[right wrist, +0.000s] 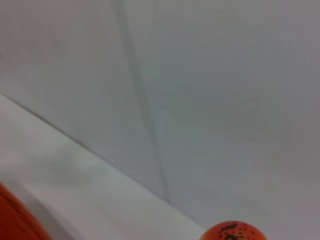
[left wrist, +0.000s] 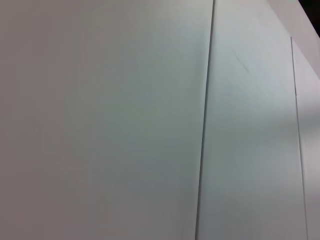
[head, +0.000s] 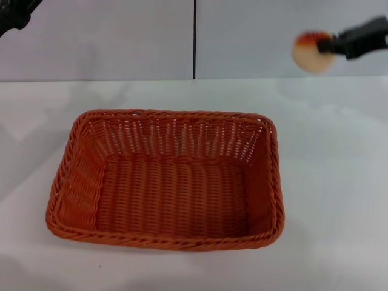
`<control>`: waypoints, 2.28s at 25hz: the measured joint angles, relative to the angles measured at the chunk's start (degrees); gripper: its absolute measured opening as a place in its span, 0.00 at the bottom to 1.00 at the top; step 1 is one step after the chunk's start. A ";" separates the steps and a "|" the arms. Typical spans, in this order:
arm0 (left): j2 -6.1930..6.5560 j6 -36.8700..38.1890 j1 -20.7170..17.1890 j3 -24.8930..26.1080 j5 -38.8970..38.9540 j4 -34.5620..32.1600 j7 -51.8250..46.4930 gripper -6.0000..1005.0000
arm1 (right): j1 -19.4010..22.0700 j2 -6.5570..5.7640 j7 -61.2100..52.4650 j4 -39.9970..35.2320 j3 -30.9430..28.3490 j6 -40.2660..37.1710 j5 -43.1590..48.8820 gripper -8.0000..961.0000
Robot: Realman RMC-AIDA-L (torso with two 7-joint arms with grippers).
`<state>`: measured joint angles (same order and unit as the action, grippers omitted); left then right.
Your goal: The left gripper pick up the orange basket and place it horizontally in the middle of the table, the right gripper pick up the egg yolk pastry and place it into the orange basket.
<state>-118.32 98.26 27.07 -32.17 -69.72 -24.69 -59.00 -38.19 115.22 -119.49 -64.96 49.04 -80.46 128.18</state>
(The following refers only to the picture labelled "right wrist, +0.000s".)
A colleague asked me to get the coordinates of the orange woven plastic basket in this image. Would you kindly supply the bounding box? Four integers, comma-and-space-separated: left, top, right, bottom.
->
0, 181, 55, 240

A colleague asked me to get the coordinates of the round browned bread bun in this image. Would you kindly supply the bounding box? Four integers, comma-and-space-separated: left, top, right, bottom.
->
199, 220, 269, 240

